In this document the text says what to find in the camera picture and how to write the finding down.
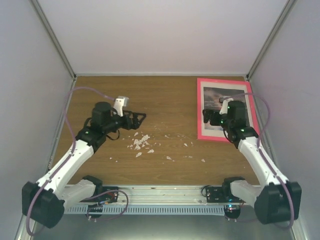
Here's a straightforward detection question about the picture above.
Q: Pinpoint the white debris pile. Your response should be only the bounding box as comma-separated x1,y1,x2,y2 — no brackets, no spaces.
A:
126,132,155,158

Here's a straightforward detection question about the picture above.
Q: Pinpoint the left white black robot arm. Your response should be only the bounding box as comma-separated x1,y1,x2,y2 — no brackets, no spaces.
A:
22,97,147,229

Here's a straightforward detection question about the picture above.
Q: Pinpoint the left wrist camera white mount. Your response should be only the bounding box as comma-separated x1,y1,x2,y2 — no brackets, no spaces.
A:
113,96,129,117

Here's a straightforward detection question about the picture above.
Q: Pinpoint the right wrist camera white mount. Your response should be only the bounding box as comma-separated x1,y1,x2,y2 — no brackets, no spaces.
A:
219,97,234,115

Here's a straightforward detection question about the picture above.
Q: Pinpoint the aluminium corner post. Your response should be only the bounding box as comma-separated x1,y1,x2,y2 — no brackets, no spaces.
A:
245,0,297,82
29,0,77,81

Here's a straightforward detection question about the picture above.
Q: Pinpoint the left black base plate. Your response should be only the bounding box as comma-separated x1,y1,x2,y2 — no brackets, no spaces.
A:
99,186,119,204

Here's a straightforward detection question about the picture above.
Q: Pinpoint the right aluminium corner post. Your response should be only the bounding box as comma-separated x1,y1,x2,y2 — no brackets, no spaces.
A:
245,0,297,82

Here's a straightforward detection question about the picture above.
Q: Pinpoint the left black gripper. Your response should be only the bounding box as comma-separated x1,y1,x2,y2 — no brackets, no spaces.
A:
103,110,146,134

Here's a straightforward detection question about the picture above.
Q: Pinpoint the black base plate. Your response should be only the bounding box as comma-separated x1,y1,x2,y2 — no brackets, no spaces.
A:
200,185,229,203
99,186,119,204

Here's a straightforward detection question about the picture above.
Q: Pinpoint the grey slotted cable duct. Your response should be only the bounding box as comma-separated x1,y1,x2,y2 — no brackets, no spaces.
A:
63,205,226,216

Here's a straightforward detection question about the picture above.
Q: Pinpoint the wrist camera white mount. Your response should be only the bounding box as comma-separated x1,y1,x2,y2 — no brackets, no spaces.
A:
113,96,129,117
219,97,234,115

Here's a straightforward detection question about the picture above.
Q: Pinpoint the aluminium front rail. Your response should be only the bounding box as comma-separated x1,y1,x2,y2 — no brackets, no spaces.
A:
99,185,251,207

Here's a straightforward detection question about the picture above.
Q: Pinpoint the pink photo frame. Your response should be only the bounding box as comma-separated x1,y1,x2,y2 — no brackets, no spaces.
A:
197,78,260,143

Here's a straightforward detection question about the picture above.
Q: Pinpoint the left aluminium corner post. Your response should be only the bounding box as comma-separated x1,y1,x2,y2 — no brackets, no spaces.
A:
29,0,77,81

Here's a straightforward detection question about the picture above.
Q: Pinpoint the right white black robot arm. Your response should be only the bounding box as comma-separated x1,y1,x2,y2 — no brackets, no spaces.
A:
202,98,302,225

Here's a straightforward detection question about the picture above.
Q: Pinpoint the sunset photo print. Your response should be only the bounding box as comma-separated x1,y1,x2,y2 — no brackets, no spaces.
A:
202,86,252,131

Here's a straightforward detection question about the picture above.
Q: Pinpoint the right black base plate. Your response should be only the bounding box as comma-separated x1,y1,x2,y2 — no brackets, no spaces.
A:
200,185,229,203

